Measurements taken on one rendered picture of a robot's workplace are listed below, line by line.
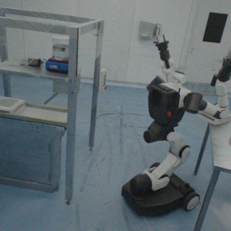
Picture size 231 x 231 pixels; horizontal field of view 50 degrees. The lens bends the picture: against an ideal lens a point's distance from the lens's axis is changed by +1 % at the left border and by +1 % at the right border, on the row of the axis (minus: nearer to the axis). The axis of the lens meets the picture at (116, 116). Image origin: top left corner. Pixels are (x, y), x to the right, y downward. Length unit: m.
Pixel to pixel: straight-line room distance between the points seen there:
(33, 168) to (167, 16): 4.35
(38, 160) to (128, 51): 3.91
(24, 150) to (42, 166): 0.22
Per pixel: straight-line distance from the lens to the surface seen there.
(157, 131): 2.11
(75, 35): 1.83
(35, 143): 2.39
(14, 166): 2.65
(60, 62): 2.06
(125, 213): 2.53
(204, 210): 2.20
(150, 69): 5.94
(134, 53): 5.82
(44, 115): 2.33
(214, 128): 2.50
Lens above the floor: 1.80
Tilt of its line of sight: 25 degrees down
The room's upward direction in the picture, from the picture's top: 7 degrees clockwise
